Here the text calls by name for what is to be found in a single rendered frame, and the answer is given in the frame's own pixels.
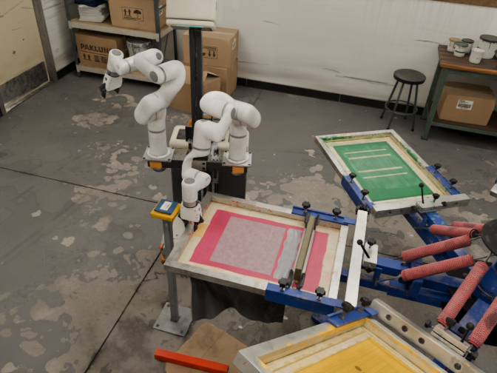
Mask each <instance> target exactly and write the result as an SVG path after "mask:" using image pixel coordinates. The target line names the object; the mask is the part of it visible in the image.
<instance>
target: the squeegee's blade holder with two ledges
mask: <svg viewBox="0 0 497 373"><path fill-rule="evenodd" d="M305 231H306V228H304V232H303V235H302V240H301V242H300V247H299V250H298V253H297V258H296V260H295V264H294V268H293V271H295V267H296V265H297V259H298V257H299V253H300V249H301V246H302V241H303V238H304V235H305ZM314 234H315V230H313V232H312V235H311V240H310V244H309V247H308V251H307V255H306V258H305V263H304V267H303V270H302V273H304V272H305V270H306V267H307V263H308V258H309V255H310V251H311V246H312V243H313V239H314Z"/></svg>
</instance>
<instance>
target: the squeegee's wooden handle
mask: <svg viewBox="0 0 497 373"><path fill-rule="evenodd" d="M314 222H315V216H312V215H310V216H309V219H308V224H307V227H306V231H305V235H304V238H303V241H302V246H301V249H300V253H299V257H298V259H297V265H296V267H295V271H294V280H298V281H300V278H301V275H302V270H303V267H304V263H305V258H306V255H307V251H308V247H309V244H310V240H311V235H312V232H313V229H314Z"/></svg>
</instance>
